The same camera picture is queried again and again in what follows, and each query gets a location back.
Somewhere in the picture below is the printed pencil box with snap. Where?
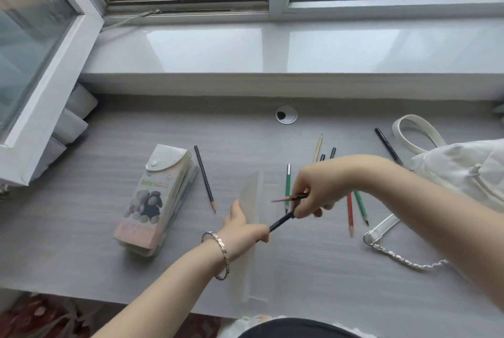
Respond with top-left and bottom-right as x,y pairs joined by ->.
113,144 -> 198,258

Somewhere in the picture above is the red floral cloth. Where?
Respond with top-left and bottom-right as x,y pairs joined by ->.
0,294 -> 223,338

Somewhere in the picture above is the person's left hand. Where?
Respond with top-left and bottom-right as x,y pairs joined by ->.
222,199 -> 271,260

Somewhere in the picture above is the open white window sash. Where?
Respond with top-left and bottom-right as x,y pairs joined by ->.
0,0 -> 105,187

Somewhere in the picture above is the grey window sill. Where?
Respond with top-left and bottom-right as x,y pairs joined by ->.
81,17 -> 504,75

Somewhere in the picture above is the white leather bag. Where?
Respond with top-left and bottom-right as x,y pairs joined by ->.
392,114 -> 504,215

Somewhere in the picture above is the silver bracelet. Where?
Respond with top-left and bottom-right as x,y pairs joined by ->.
201,231 -> 231,281

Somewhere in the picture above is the person's black clothing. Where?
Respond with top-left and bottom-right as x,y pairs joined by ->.
235,318 -> 365,338

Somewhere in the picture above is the black pencil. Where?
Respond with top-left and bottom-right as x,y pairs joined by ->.
374,128 -> 405,167
194,146 -> 217,214
257,210 -> 296,244

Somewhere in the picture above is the person's right forearm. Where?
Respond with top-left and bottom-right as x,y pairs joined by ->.
346,154 -> 504,313

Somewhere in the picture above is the person's left forearm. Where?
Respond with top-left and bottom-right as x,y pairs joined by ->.
91,240 -> 230,338

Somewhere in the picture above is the red pencil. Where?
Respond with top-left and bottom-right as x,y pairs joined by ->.
271,193 -> 310,203
346,192 -> 354,237

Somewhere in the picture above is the translucent plastic pencil case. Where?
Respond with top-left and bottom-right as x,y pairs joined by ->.
228,170 -> 277,305

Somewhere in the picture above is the person's right hand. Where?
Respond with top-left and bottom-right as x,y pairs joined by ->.
289,154 -> 357,220

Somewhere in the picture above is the white paper roll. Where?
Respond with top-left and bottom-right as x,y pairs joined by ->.
65,82 -> 98,120
29,138 -> 67,183
52,108 -> 90,145

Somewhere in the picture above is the white bag strap with chain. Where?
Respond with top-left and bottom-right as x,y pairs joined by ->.
363,214 -> 450,271

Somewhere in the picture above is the silver desk cable grommet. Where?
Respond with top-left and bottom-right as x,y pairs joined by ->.
275,105 -> 299,125

